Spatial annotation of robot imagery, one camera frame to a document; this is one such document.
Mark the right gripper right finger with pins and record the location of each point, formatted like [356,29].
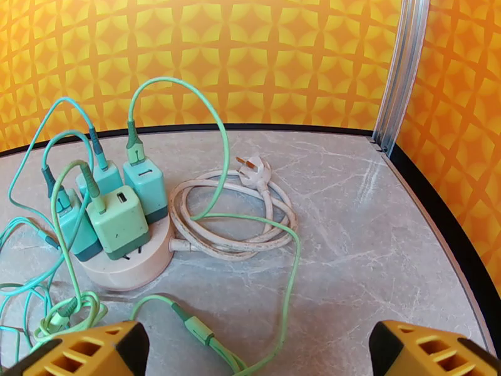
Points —
[430,355]

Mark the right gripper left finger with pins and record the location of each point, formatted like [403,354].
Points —
[78,355]

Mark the round white power socket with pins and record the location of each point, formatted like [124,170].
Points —
[133,269]

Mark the teal USB charger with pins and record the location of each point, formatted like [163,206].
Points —
[109,179]
[82,234]
[150,191]

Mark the light green USB charger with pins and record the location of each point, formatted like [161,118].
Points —
[121,226]

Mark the aluminium frame post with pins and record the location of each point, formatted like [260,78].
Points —
[403,73]

